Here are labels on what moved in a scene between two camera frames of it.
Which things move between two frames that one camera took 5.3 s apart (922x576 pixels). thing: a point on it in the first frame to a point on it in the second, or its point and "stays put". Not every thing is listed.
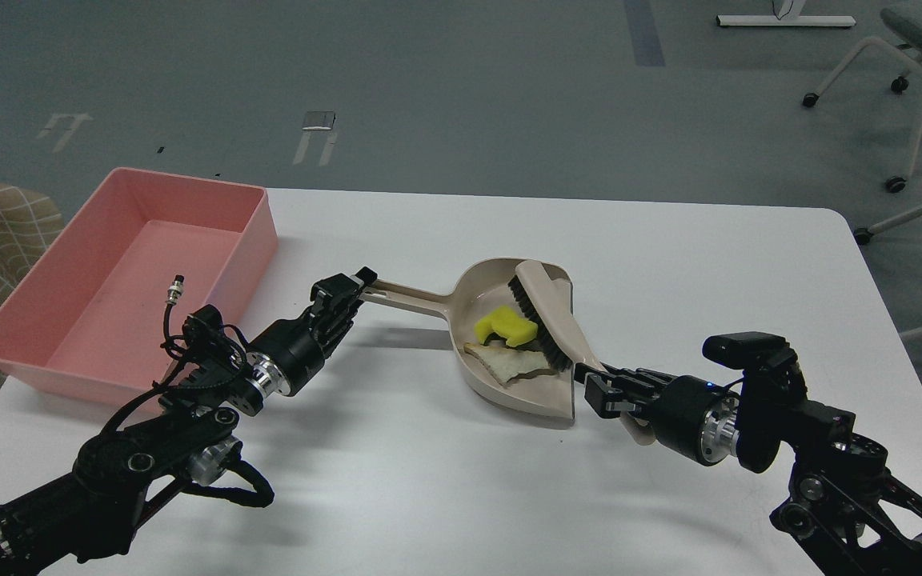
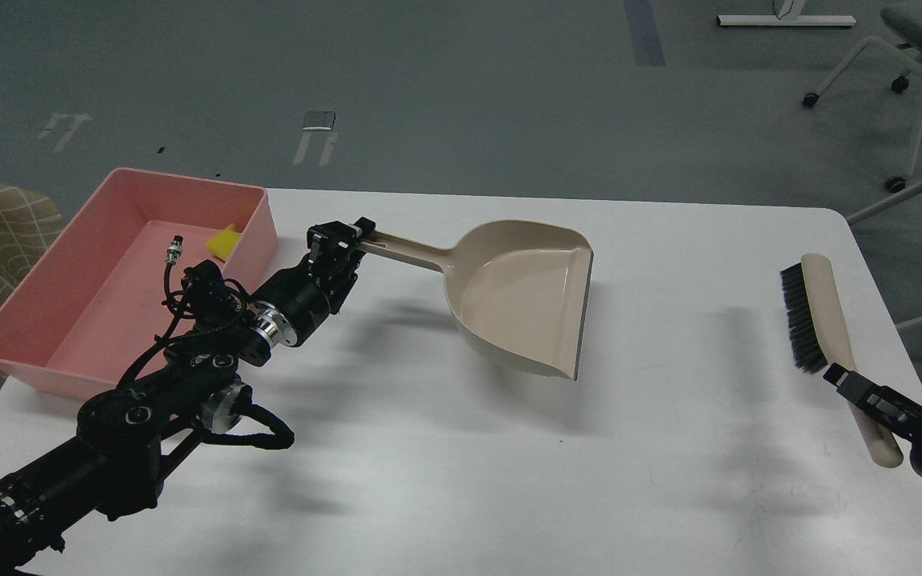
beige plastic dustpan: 483,305 to 517,290
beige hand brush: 556,337 to 821,338
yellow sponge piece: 509,324 to 224,242
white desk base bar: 787,21 stays put
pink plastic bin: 92,324 stays put
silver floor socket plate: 318,120 stays put
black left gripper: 286,354 to 316,287
